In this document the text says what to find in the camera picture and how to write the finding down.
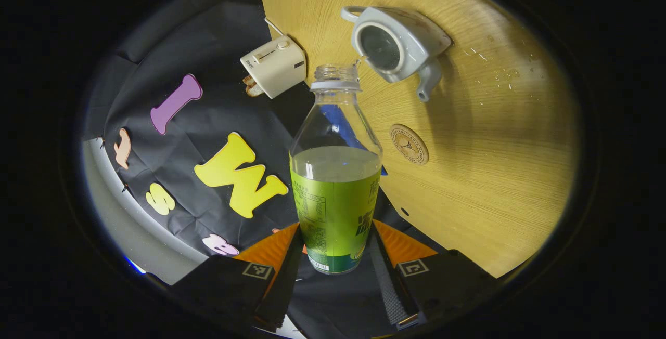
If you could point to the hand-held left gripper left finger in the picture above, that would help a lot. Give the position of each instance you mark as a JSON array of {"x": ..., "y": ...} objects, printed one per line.
[{"x": 286, "y": 287}]

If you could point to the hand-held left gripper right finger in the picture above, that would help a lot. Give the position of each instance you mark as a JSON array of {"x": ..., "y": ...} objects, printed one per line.
[{"x": 385, "y": 282}]

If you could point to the green label water bottle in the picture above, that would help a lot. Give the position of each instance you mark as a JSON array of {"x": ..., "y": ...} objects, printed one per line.
[{"x": 335, "y": 209}]

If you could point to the round wooden coaster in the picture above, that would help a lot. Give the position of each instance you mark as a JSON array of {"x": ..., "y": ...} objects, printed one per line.
[{"x": 409, "y": 144}]

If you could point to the white ceramic teacup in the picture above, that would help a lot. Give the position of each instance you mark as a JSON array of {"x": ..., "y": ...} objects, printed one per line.
[{"x": 411, "y": 32}]

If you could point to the black backdrop cloth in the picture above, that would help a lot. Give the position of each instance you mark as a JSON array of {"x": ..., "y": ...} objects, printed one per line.
[{"x": 208, "y": 42}]

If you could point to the white toaster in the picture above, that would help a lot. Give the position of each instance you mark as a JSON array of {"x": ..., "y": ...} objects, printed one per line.
[{"x": 273, "y": 66}]

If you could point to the bread slices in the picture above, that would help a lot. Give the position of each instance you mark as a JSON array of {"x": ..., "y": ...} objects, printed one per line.
[{"x": 253, "y": 87}]

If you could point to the blue towel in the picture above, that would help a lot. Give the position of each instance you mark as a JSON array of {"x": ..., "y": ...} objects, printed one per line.
[{"x": 338, "y": 120}]

